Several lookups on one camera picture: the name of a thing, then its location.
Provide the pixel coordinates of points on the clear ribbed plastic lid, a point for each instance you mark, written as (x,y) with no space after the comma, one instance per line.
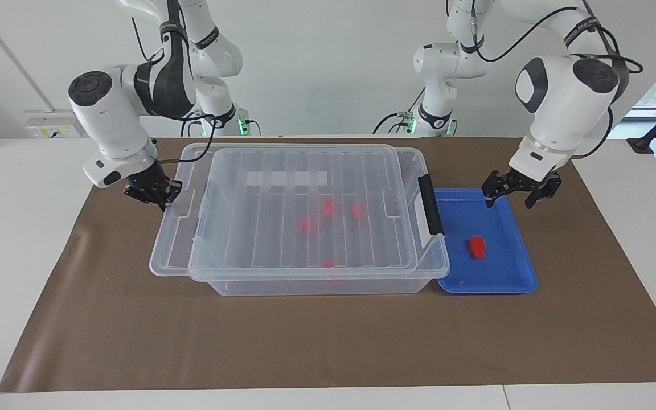
(174,250)

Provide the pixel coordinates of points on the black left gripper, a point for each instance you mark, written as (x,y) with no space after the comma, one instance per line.
(524,181)

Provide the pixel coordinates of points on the blue plastic tray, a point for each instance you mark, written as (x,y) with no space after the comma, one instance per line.
(499,273)

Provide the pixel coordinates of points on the white wall socket panel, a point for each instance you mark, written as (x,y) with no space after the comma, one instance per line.
(49,128)

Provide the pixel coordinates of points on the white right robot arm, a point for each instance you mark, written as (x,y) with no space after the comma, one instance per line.
(106,114)

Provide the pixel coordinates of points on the clear plastic storage box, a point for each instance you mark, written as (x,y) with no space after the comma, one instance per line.
(305,286)

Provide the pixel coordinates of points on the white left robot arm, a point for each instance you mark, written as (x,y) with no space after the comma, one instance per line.
(556,102)

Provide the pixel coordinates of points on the brown table mat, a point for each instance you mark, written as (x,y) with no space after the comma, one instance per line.
(305,341)

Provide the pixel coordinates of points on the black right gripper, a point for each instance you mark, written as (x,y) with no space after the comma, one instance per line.
(154,185)

